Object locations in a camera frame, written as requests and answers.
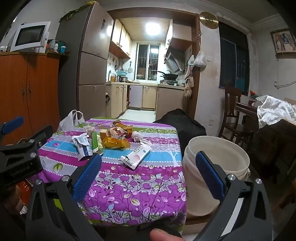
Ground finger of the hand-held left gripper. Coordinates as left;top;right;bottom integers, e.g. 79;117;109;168
0;126;53;160
0;116;25;144

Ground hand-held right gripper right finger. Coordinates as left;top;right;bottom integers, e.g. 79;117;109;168
195;151;271;241

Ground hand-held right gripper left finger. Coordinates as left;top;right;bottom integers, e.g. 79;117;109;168
25;153;102;241

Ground white plastic bucket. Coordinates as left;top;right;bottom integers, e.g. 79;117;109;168
182;136;251;217

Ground white blue box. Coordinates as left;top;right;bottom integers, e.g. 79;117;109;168
71;134;92;161

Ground green cardboard box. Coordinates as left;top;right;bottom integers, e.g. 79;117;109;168
91;132;104;155

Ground yellow plastic wrapper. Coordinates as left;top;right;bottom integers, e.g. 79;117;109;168
102;134;131;150

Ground small clear snack bag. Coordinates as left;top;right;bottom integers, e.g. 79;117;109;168
82;123;96;137

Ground white pink toothpaste box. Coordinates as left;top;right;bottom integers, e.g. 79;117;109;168
119;146;152;171

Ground person's right hand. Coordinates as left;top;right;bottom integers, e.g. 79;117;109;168
150;228;185;241

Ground white plastic bag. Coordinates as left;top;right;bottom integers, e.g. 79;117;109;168
57;110;85;132

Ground orange wooden cabinet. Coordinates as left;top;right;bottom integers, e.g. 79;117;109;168
0;51;62;146

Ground black bag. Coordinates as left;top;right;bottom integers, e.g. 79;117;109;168
153;108;207;160

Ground dark wooden table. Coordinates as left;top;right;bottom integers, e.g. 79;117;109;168
235;102;296;181

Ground dark wooden chair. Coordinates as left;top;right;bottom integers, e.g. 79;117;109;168
218;85;255;146

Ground white microwave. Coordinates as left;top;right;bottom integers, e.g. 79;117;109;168
10;21;52;52

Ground white cloth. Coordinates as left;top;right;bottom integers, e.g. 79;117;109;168
254;95;296;129

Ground beige dried bundle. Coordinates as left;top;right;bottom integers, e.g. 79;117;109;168
184;65;196;98

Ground grey refrigerator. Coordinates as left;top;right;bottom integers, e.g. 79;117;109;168
55;2;115;121

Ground base kitchen cabinets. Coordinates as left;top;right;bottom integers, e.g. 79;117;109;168
106;82;186;118

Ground black wok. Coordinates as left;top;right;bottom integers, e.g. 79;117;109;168
158;71;179;80

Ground dark window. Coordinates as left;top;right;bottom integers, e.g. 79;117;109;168
218;21;250;95

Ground clear plastic bag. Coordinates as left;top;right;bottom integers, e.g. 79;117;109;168
193;50;207;68

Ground metal range hood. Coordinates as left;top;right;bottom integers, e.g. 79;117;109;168
164;37;192;75

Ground kitchen window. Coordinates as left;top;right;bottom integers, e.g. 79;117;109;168
135;42;160;81

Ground framed picture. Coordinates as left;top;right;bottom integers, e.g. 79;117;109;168
270;28;296;56

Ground ceiling light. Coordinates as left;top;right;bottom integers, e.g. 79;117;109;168
145;21;160;36

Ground white wall cable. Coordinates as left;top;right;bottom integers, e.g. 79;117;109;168
274;80;296;90

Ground wall kitchen cabinets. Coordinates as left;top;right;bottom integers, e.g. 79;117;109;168
109;19;132;59

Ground gold round wall plate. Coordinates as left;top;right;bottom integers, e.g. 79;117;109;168
199;11;219;29

